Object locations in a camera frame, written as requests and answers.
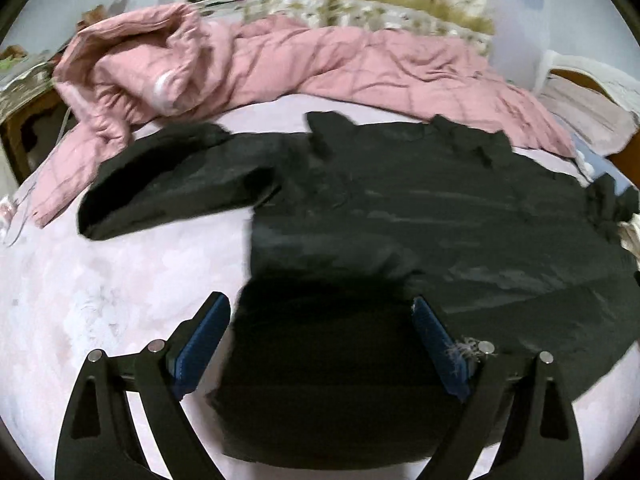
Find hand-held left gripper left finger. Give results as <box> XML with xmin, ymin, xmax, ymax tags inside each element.
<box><xmin>54</xmin><ymin>291</ymin><xmax>232</xmax><ymax>480</ymax></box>

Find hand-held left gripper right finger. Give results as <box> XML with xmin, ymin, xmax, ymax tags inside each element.
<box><xmin>411</xmin><ymin>296</ymin><xmax>585</xmax><ymax>480</ymax></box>

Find black jacket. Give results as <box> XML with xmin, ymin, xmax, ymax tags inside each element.
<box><xmin>76</xmin><ymin>111</ymin><xmax>640</xmax><ymax>471</ymax></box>

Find white folded clothes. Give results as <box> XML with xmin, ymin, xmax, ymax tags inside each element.
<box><xmin>617</xmin><ymin>212</ymin><xmax>640</xmax><ymax>257</ymax></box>

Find bed with pink sheet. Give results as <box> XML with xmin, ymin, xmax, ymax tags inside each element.
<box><xmin>0</xmin><ymin>90</ymin><xmax>640</xmax><ymax>480</ymax></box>

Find blue pillow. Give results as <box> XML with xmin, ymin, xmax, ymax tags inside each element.
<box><xmin>574</xmin><ymin>149</ymin><xmax>632</xmax><ymax>196</ymax></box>

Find pink pillow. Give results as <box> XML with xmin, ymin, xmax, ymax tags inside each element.
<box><xmin>539</xmin><ymin>79</ymin><xmax>637</xmax><ymax>157</ymax></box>

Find wooden desk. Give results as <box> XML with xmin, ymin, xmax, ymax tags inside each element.
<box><xmin>0</xmin><ymin>85</ymin><xmax>77</xmax><ymax>183</ymax></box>

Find white and wooden headboard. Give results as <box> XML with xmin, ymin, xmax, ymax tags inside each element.
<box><xmin>536</xmin><ymin>49</ymin><xmax>640</xmax><ymax>191</ymax></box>

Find pink checked quilt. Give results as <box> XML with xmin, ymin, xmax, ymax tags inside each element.
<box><xmin>25</xmin><ymin>2</ymin><xmax>576</xmax><ymax>228</ymax></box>

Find clutter on desk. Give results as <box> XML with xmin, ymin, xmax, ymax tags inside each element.
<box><xmin>0</xmin><ymin>42</ymin><xmax>57</xmax><ymax>111</ymax></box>

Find tree print curtain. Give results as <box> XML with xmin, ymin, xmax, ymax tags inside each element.
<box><xmin>245</xmin><ymin>0</ymin><xmax>496</xmax><ymax>56</ymax></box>

